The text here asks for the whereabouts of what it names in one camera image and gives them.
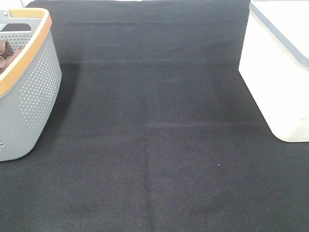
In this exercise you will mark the black table cloth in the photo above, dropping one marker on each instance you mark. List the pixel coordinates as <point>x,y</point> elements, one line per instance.
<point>154,129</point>

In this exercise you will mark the grey perforated laundry basket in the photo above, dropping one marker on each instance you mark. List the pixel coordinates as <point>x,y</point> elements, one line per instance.
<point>30,85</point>

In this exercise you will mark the white plastic storage basket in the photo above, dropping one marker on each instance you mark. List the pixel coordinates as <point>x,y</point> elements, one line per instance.
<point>274,65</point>

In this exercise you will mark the brown towels in basket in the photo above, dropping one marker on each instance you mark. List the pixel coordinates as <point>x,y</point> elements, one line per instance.
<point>7,55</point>

